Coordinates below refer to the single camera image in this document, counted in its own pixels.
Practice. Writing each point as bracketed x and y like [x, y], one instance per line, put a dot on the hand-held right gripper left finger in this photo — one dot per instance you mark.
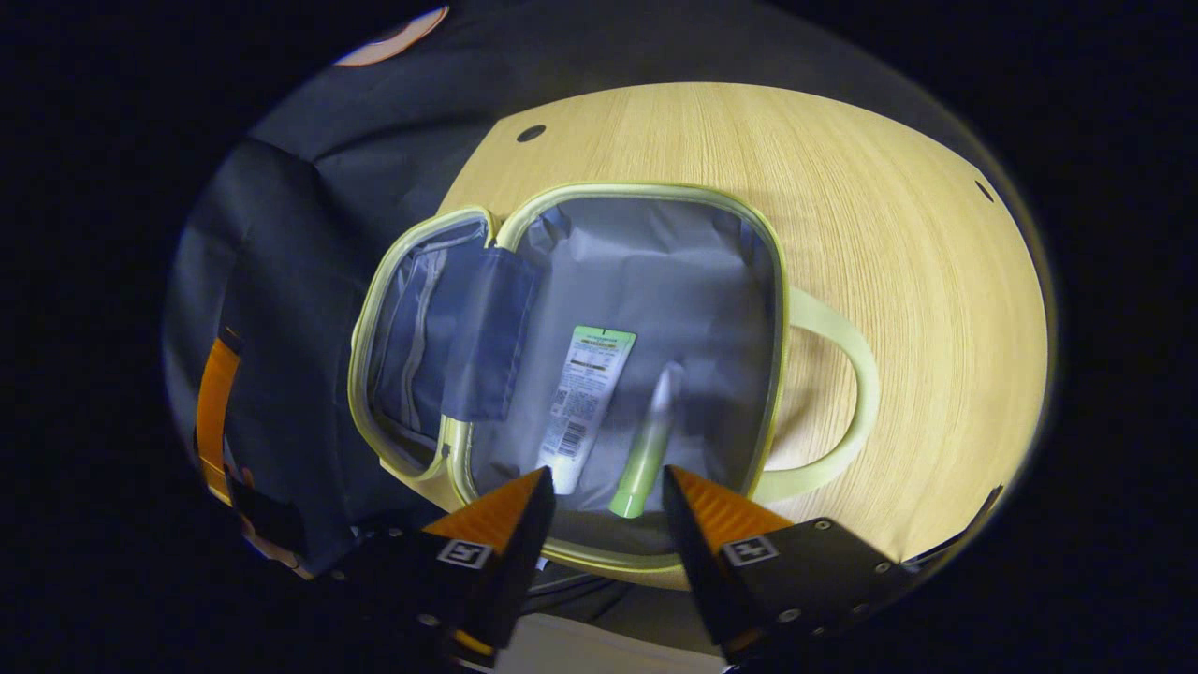
[524, 552]

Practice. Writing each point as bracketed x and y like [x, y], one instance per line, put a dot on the slim green tube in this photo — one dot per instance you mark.
[646, 459]

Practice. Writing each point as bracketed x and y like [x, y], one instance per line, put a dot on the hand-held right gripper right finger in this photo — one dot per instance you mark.
[697, 562]

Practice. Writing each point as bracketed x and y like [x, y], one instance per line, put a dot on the pale yellow suitcase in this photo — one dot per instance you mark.
[655, 281]

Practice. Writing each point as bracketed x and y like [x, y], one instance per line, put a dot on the white tube with green label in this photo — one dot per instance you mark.
[585, 402]

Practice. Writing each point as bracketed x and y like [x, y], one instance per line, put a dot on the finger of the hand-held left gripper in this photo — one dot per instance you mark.
[213, 412]

